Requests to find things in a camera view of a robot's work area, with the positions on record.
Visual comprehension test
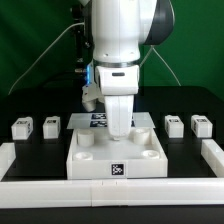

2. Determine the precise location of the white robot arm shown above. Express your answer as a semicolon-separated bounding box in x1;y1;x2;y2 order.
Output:
78;0;175;140

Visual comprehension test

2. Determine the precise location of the white square tabletop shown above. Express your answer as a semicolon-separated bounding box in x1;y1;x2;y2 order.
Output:
66;127;168;180

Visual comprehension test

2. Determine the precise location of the white U-shaped obstacle fence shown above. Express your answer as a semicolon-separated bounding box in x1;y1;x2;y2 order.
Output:
0;143;224;208

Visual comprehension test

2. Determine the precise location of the white cable right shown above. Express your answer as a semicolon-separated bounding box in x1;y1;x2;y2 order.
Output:
139;45;182;88

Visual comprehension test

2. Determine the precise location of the white sheet with tags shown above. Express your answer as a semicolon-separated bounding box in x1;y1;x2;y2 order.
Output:
67;112;155;129

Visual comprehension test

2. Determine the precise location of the white cable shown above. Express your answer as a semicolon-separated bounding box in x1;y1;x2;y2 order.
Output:
139;45;182;88
7;21;86;96

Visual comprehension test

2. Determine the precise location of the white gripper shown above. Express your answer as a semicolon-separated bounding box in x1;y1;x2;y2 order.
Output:
95;65;139;140

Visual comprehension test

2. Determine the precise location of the black mount post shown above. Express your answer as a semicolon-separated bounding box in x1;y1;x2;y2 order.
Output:
71;2;93;74

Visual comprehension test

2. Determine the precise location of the white cable left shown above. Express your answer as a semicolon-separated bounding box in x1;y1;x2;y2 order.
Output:
7;21;86;96

